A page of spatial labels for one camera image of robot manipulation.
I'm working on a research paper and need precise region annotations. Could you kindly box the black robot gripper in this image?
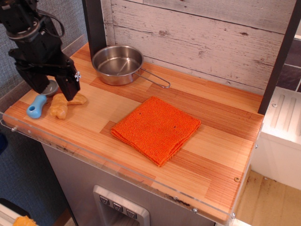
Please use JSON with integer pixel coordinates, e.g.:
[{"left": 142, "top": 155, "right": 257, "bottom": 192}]
[{"left": 8, "top": 17, "right": 80, "bottom": 101}]

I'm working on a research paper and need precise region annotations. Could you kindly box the tan toy chicken piece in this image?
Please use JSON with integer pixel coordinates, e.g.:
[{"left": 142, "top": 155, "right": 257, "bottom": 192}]
[{"left": 49, "top": 93, "right": 87, "bottom": 119}]

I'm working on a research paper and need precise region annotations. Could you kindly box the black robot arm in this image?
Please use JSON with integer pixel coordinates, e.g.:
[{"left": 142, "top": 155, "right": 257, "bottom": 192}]
[{"left": 0, "top": 0, "right": 80, "bottom": 101}]

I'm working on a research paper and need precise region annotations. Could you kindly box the clear acrylic edge guard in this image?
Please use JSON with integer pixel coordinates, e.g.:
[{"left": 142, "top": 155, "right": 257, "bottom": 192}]
[{"left": 0, "top": 111, "right": 236, "bottom": 223}]

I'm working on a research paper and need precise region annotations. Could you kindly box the stainless steel pot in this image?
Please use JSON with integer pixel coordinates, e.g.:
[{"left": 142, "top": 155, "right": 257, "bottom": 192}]
[{"left": 91, "top": 46, "right": 171, "bottom": 89}]

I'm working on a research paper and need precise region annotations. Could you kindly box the orange knitted cloth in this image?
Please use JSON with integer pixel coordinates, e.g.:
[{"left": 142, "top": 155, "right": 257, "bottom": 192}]
[{"left": 111, "top": 97, "right": 201, "bottom": 166}]

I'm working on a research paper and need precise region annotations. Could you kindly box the grey toy fridge cabinet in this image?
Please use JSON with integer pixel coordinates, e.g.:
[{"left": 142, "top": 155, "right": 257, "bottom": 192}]
[{"left": 43, "top": 145, "right": 215, "bottom": 226}]

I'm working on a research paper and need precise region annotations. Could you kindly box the silver dispenser panel with buttons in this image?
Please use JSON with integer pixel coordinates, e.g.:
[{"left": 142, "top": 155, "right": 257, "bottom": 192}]
[{"left": 93, "top": 185, "right": 151, "bottom": 226}]

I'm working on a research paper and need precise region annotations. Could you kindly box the yellow object at corner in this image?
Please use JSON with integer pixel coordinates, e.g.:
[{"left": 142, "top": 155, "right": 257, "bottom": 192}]
[{"left": 13, "top": 216, "right": 37, "bottom": 226}]

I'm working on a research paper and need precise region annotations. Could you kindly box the white toy sink unit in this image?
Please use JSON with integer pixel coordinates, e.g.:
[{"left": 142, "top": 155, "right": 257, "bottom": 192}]
[{"left": 251, "top": 87, "right": 301, "bottom": 189}]

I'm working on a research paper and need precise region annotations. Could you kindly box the blue handled grey spoon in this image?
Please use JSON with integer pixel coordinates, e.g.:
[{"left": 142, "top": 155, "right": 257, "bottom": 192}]
[{"left": 26, "top": 80, "right": 58, "bottom": 119}]

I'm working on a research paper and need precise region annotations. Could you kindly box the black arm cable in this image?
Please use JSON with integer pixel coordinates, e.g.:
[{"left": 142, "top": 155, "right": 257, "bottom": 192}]
[{"left": 37, "top": 9, "right": 65, "bottom": 38}]

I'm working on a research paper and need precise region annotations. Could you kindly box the dark left post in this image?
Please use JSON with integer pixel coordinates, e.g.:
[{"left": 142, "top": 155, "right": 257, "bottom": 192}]
[{"left": 82, "top": 0, "right": 107, "bottom": 58}]

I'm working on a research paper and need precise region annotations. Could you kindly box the dark post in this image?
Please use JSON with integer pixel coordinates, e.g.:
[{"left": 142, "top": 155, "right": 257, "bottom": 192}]
[
  {"left": 82, "top": 0, "right": 107, "bottom": 58},
  {"left": 258, "top": 0, "right": 301, "bottom": 115}
]

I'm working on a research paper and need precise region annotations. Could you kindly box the dark right post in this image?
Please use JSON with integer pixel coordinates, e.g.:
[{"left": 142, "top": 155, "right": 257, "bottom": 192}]
[{"left": 258, "top": 0, "right": 301, "bottom": 115}]

